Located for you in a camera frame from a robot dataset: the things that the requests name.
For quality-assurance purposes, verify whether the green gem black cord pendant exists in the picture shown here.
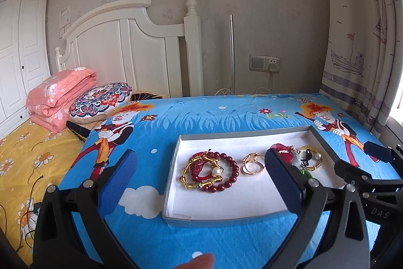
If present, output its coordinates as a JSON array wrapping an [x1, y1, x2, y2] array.
[[298, 149, 313, 179]]

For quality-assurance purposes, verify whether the pale jade carved pendant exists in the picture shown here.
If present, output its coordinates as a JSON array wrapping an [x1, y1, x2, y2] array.
[[292, 151, 303, 170]]

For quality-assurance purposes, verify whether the white pearl earring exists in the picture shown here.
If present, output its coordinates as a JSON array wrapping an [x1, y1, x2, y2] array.
[[211, 167, 223, 177], [314, 152, 322, 160]]

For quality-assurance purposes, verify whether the wide gold cuff bangle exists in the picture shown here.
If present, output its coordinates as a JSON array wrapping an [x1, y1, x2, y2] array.
[[297, 145, 322, 171]]

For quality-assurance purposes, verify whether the thin gold double bangle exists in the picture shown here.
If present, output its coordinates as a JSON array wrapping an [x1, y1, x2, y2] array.
[[241, 152, 265, 176]]

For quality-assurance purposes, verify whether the gold bamboo segment bracelet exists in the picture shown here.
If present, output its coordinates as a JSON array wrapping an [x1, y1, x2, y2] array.
[[178, 149, 225, 191]]

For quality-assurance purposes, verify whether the dark red bead bracelet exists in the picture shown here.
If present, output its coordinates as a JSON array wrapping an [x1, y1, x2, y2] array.
[[188, 151, 241, 193]]

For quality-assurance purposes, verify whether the person's hand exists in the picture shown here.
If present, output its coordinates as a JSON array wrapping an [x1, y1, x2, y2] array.
[[174, 253, 215, 269]]

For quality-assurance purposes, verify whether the red carved pendant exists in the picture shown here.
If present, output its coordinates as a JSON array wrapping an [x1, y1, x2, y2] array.
[[271, 143, 297, 165]]

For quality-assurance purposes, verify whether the blue cartoon print blanket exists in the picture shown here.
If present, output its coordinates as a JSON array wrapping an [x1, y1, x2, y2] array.
[[59, 94, 398, 268]]

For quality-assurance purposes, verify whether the grey shallow cardboard tray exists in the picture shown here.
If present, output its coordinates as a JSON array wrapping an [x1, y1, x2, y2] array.
[[162, 126, 345, 227]]

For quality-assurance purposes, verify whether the blue red patterned pillow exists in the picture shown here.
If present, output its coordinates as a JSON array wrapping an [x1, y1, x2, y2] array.
[[68, 82, 132, 124]]

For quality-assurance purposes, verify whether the ship print curtain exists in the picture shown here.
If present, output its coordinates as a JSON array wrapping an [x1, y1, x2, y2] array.
[[320, 0, 402, 137]]

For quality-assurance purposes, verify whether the yellow daisy bed sheet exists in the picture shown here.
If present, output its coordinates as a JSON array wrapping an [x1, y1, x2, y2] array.
[[0, 121, 83, 265]]

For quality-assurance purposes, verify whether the folded pink quilt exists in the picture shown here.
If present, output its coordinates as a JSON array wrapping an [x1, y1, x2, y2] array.
[[26, 67, 97, 132]]

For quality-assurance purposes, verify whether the white wooden headboard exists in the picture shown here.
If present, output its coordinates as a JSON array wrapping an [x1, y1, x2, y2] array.
[[55, 0, 204, 98]]

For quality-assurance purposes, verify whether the white wardrobe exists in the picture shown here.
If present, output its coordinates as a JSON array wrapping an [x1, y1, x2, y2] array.
[[0, 0, 50, 138]]

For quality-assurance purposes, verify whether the silver metal pole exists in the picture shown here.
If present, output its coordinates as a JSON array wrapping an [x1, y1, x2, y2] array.
[[228, 14, 236, 94]]

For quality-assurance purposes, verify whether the red woven cord bracelet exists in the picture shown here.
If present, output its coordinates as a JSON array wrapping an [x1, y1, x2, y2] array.
[[188, 158, 215, 183]]

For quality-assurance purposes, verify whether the white plug and cable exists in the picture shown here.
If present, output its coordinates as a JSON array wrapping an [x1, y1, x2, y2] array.
[[214, 64, 281, 96]]

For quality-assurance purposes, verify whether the wall socket panel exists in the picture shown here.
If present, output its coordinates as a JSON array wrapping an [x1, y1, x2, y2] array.
[[249, 55, 281, 73]]

